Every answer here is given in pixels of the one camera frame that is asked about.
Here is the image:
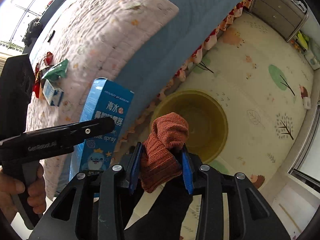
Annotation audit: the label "blue nasal spray box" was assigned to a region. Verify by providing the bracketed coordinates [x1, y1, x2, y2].
[69, 78, 134, 178]

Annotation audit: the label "pink bear-print quilt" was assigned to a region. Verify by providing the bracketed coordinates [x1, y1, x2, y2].
[26, 0, 184, 198]

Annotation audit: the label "yellow round trash bin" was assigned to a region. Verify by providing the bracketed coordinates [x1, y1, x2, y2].
[151, 89, 228, 164]

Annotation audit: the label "orange knitted sock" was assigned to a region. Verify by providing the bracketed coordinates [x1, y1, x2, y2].
[140, 112, 189, 193]

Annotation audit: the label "black remote on bed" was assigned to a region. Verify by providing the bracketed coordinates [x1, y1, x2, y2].
[47, 30, 55, 43]

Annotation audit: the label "toy basket by cabinet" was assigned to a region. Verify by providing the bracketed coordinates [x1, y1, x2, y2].
[290, 31, 319, 70]

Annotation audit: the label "small blue white carton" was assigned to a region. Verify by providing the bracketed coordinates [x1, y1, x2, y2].
[43, 80, 64, 107]

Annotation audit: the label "blue bed sheet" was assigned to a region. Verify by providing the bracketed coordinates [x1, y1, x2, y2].
[30, 0, 258, 181]

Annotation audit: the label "person's black trouser legs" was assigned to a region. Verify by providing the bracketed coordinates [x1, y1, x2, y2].
[124, 176, 193, 239]

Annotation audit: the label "person's left hand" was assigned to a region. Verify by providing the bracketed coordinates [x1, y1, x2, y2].
[0, 163, 47, 224]

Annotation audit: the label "grey drawer cabinet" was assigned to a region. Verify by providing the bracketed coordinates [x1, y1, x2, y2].
[250, 0, 309, 42]

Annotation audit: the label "green snack wrapper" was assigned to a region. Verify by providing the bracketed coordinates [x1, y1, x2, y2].
[42, 59, 68, 82]

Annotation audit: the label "red candy wrapper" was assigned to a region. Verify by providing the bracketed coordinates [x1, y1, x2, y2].
[33, 63, 45, 99]

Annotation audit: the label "small red wrapper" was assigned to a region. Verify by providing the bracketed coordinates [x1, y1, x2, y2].
[43, 51, 53, 66]

